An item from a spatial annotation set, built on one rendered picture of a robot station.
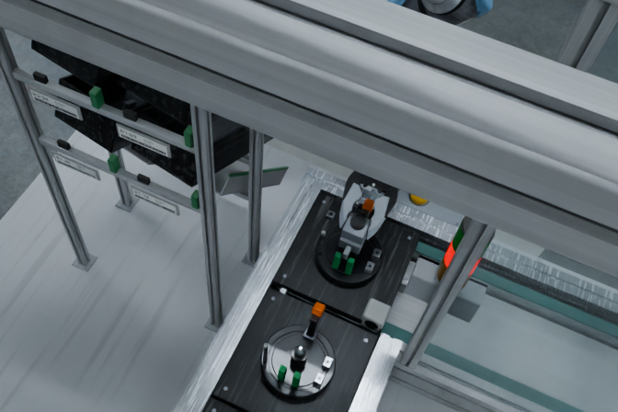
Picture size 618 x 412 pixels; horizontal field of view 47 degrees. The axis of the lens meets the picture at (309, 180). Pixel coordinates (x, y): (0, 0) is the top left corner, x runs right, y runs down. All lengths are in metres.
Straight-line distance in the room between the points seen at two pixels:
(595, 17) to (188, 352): 1.08
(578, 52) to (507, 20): 2.85
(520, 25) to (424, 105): 3.35
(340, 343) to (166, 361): 0.36
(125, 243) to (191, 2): 1.39
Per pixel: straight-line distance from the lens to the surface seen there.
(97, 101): 1.04
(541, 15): 3.66
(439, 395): 1.48
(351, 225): 1.35
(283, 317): 1.41
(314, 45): 0.24
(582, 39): 0.70
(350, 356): 1.39
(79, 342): 1.54
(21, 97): 1.17
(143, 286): 1.57
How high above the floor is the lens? 2.26
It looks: 55 degrees down
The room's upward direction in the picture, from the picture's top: 8 degrees clockwise
